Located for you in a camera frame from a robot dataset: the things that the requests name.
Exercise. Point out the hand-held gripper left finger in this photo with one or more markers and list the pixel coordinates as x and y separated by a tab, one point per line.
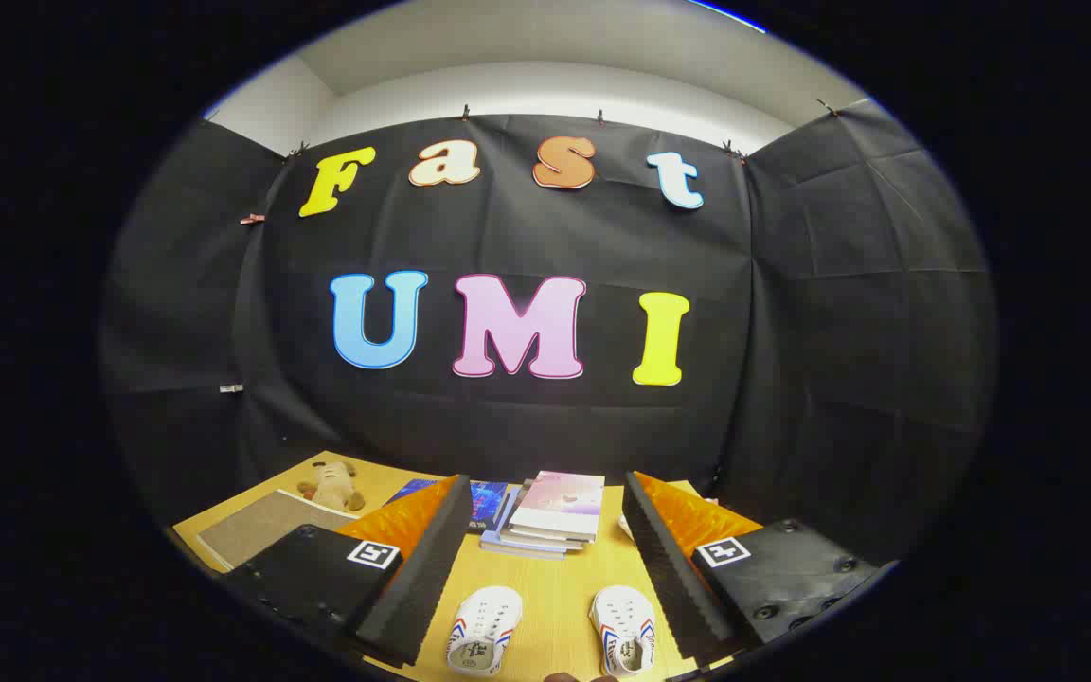
422	578

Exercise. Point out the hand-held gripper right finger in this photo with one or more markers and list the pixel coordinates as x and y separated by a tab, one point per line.
673	578

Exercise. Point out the white striped canvas shoe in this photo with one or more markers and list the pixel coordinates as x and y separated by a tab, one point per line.
623	620
487	616

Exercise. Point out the light blue book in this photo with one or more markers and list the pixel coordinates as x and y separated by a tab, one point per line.
508	550

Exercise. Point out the dark blue book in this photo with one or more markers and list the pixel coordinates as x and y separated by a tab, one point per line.
489	502

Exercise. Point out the white thick book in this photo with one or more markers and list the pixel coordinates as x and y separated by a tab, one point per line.
536	544

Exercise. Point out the beige plush dog toy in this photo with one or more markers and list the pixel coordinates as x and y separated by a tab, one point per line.
332	488

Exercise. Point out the pink cover book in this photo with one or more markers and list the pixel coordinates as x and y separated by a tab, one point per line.
560	502

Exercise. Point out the black backdrop cloth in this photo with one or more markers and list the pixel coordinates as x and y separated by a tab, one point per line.
792	332

